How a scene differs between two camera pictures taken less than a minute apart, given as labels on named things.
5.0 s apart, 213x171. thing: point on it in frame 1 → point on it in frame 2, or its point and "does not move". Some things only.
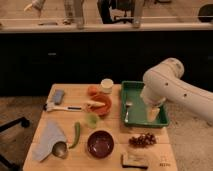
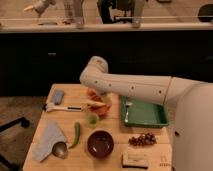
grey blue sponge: x=58 y=96 does not move
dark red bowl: x=100 y=144 does not move
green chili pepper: x=78 y=129 does not move
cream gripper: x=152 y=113 → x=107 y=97
